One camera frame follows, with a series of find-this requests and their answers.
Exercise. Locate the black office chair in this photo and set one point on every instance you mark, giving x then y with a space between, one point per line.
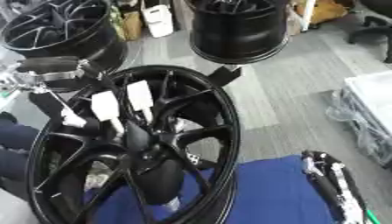
375 29

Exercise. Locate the black stand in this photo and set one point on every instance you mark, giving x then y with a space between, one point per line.
224 75

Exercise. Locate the person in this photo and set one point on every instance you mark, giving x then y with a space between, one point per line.
15 145

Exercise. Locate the white crate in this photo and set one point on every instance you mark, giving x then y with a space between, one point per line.
372 96

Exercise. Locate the black wheel rim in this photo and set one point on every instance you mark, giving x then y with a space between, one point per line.
237 32
56 29

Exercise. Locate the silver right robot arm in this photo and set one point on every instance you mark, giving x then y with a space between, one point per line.
360 211

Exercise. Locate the clear plastic bag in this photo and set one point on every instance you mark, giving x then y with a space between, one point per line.
357 128

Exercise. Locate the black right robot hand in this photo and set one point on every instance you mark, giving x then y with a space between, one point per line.
326 186

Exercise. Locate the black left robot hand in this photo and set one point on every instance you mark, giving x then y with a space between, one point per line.
51 64

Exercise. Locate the white bag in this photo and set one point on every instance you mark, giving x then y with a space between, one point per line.
158 20

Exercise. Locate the tan cardboard box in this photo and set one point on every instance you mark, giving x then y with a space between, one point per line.
131 26

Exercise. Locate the black spoked wheel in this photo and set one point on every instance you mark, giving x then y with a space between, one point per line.
168 137

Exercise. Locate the yellow bag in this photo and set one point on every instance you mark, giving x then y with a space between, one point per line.
326 10

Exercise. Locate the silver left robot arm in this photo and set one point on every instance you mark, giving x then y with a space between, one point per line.
13 80

